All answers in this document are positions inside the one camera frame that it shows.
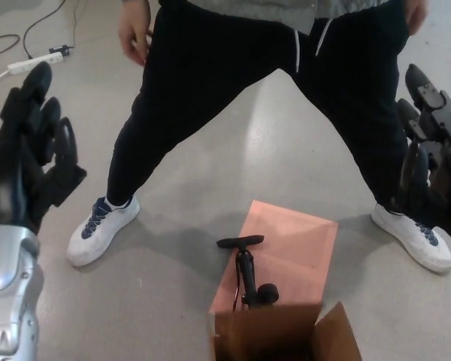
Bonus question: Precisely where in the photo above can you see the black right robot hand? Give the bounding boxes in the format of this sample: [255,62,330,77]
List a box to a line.
[389,63,451,250]

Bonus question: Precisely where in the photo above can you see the person's right hand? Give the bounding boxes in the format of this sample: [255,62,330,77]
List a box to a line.
[118,2,155,68]

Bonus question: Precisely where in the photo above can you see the person's left hand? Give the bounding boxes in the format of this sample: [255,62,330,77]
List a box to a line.
[403,0,426,38]

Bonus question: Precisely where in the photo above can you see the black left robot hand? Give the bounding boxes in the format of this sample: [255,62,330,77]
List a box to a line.
[0,61,88,241]

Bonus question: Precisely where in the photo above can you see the white left sneaker navy laces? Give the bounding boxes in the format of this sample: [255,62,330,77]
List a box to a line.
[371,202,451,273]

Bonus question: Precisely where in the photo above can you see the white sneaker navy laces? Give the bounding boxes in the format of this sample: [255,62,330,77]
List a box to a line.
[371,202,451,273]
[66,194,141,268]

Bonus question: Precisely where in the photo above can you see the small black adapter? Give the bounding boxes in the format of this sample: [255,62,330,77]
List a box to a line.
[47,44,75,58]

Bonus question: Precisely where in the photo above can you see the black track trousers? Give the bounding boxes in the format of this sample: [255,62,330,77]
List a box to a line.
[105,0,418,218]

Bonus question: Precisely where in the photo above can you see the white power strip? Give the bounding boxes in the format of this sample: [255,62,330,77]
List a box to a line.
[7,51,64,75]

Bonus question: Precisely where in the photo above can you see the white right sneaker navy laces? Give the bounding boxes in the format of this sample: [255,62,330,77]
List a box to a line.
[66,194,141,268]

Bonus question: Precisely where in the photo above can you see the grey hoodie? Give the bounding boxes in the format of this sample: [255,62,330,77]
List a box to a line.
[122,0,391,34]

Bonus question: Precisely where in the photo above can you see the black air pump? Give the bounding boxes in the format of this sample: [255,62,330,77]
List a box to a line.
[216,235,280,314]

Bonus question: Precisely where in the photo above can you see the brown cardboard box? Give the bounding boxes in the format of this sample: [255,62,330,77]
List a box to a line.
[209,300,363,361]

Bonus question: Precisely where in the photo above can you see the thin black adapter cable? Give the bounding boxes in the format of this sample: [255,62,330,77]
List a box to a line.
[70,0,80,49]

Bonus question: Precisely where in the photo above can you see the thick black plug cable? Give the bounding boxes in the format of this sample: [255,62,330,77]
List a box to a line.
[23,0,63,60]

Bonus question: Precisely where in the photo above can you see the looped black floor cable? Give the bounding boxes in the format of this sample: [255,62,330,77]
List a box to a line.
[0,34,20,59]

